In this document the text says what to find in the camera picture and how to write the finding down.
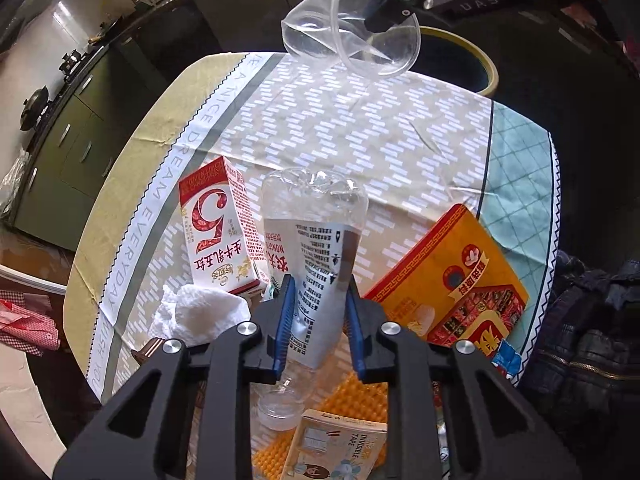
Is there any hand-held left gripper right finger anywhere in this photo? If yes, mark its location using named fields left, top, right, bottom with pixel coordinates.
left=344, top=276, right=584, bottom=480

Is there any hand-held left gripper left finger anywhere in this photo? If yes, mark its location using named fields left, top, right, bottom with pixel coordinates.
left=52, top=275, right=298, bottom=480

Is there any yellow rimmed trash bin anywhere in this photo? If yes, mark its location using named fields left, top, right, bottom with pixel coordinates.
left=418, top=25, right=500, bottom=97

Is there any orange bumpy mat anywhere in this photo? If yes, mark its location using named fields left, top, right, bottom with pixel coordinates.
left=252, top=372, right=391, bottom=480

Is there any clear plastic bottle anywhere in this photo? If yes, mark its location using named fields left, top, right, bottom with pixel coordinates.
left=256, top=167, right=370, bottom=432

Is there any clear plastic cup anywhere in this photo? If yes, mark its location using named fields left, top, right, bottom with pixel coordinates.
left=281, top=0, right=422, bottom=79

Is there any orange and red cardboard box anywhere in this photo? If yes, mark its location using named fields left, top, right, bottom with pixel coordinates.
left=362, top=203, right=530, bottom=357

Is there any crumpled white tissue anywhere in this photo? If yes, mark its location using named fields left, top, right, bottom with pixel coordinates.
left=148, top=284, right=252, bottom=349

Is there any beige tape box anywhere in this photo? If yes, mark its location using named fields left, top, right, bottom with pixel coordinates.
left=290, top=408, right=389, bottom=480

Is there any red and white milk carton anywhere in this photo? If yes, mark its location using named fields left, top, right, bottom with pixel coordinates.
left=178, top=156, right=270, bottom=295

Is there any brown wrapper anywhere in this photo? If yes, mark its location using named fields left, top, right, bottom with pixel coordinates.
left=131, top=338, right=165, bottom=364

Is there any blue wrapper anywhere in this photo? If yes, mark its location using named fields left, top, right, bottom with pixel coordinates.
left=492, top=340, right=524, bottom=379

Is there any patterned tablecloth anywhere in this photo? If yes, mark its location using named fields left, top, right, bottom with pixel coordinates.
left=62, top=51, right=562, bottom=480

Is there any dark jacket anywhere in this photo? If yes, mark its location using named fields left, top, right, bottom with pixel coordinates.
left=517, top=250, right=640, bottom=442

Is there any red checked apron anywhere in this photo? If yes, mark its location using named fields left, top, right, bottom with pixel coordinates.
left=0, top=287, right=62, bottom=357

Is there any green drawer cabinet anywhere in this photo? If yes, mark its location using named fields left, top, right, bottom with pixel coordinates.
left=10, top=42, right=171, bottom=252

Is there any black kitchen countertop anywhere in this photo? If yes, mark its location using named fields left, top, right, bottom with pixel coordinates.
left=12, top=0, right=221, bottom=131

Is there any clear plastic bag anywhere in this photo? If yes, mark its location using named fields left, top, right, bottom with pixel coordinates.
left=0, top=151, right=32, bottom=217

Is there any gas stove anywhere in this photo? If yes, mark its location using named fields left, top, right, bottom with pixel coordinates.
left=17, top=47, right=95, bottom=136

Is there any black wok with lid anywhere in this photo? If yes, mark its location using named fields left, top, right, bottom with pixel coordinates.
left=20, top=87, right=52, bottom=134

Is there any small black pot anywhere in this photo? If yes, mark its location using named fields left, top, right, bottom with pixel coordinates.
left=59, top=50, right=84, bottom=75

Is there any white sliding door frame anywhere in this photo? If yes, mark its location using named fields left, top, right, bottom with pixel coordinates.
left=0, top=264, right=69, bottom=295

